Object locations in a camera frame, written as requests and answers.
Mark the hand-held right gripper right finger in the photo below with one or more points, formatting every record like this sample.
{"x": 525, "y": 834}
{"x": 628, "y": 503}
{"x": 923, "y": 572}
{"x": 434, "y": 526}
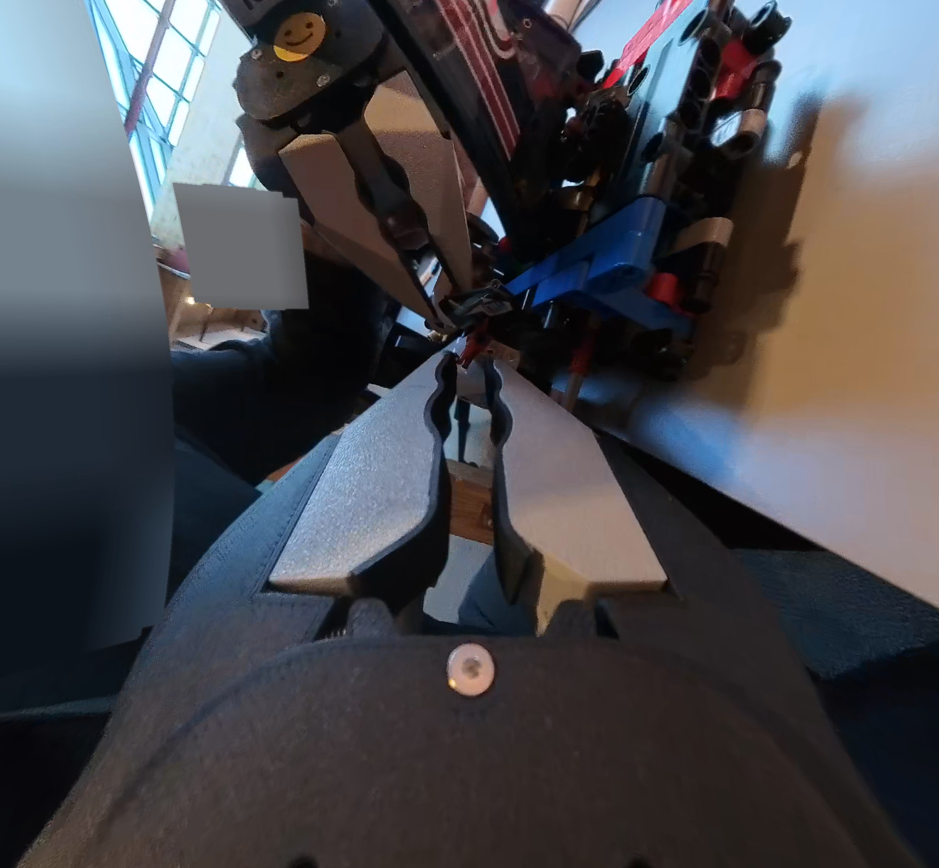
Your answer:
{"x": 572, "y": 508}

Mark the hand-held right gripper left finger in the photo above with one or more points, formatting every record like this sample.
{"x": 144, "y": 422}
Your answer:
{"x": 367, "y": 508}

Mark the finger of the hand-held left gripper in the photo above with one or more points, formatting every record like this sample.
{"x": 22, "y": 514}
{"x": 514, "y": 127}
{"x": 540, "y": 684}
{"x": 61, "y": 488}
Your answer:
{"x": 337, "y": 222}
{"x": 425, "y": 171}

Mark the toy brick race car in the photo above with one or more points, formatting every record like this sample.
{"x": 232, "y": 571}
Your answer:
{"x": 623, "y": 112}

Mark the wooden table leg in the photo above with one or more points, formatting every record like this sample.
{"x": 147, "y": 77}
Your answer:
{"x": 469, "y": 508}

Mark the large paned window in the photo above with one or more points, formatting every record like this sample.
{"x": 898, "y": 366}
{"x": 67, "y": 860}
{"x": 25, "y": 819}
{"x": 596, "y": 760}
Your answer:
{"x": 161, "y": 39}

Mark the person's dark clothed body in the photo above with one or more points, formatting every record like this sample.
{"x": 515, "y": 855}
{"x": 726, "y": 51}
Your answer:
{"x": 843, "y": 662}

